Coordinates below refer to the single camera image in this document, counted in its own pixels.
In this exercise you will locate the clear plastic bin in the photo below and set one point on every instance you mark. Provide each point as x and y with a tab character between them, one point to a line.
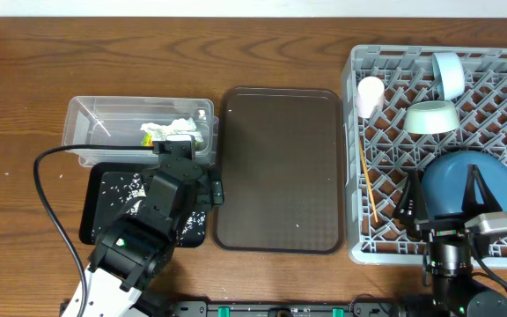
115	120

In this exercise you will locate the dark blue plate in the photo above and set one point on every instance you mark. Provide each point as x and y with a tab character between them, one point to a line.
444	181

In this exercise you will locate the wooden chopstick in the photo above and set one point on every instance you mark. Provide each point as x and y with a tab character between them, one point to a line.
367	180

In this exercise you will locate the black tray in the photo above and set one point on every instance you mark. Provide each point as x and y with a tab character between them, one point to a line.
88	231

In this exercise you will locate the light blue bowl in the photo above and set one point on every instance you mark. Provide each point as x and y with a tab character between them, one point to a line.
449	73

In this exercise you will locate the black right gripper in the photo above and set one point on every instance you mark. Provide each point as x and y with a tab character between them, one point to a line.
445	227

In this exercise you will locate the grey dishwasher rack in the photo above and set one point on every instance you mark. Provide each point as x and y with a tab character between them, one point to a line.
391	152

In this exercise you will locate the light green bowl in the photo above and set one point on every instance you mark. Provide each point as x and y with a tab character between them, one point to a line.
431	117

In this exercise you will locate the pandan snack wrapper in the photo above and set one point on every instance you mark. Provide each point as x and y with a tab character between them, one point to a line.
149	139

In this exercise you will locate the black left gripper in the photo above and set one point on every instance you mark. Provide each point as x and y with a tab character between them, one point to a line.
216	187

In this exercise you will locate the white tissue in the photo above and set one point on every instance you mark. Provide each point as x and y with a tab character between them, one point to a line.
178	126

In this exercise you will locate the pink cup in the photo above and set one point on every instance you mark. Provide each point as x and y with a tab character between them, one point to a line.
369	96

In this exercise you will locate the brown serving tray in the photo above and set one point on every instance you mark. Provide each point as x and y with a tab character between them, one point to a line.
281	153

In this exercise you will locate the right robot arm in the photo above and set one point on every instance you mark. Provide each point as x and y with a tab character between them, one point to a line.
452	243

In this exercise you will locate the rice grains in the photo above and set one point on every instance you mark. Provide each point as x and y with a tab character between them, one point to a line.
116	188

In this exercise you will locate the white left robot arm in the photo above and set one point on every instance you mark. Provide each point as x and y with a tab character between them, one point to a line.
143	234

